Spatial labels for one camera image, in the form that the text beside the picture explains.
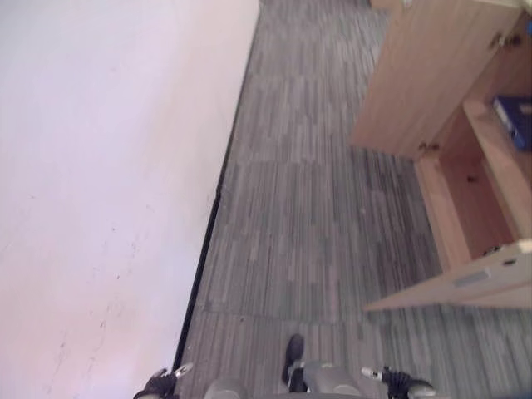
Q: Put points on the plain wooden cabinet door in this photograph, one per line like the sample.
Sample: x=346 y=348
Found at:
x=428 y=70

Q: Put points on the blue folder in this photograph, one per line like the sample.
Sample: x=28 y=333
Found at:
x=513 y=118

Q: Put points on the robot dark foot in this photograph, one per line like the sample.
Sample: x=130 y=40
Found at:
x=294 y=353

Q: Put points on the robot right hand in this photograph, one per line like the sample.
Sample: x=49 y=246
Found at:
x=395 y=379

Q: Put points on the wooden office cabinet body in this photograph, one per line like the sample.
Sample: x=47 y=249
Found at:
x=465 y=187

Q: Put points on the metal cabinet hinge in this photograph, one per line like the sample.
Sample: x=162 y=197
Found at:
x=508 y=40

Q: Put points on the black baseboard strip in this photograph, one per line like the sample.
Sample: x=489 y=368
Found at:
x=216 y=199

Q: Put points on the robot silver left leg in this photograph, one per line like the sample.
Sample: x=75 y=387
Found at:
x=224 y=390

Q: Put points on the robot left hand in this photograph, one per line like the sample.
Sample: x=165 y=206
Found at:
x=158 y=384

